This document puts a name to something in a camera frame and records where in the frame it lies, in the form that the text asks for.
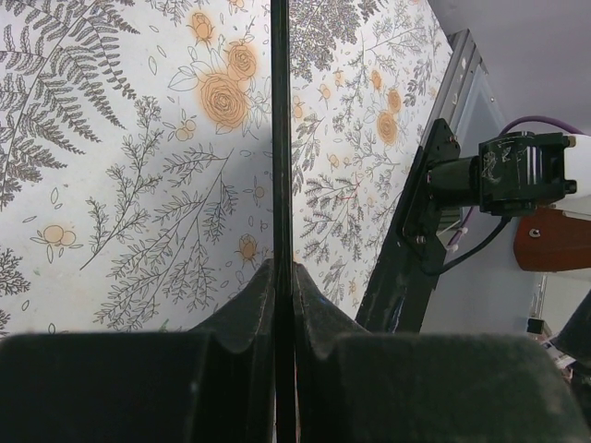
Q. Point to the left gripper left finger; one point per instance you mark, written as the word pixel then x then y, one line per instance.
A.
pixel 212 383

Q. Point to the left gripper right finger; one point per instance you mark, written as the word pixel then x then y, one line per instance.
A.
pixel 358 386

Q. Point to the small black-framed whiteboard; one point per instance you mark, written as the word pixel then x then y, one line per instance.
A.
pixel 282 225

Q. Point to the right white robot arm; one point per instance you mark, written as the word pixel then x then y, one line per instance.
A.
pixel 514 174

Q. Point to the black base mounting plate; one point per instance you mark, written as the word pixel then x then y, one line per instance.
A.
pixel 398 291

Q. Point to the floral patterned table mat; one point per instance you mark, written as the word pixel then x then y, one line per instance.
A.
pixel 136 163

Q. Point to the brown wooden bracket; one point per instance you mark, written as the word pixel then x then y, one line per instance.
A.
pixel 549 241

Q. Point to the aluminium frame rail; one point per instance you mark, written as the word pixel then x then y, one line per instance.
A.
pixel 458 79

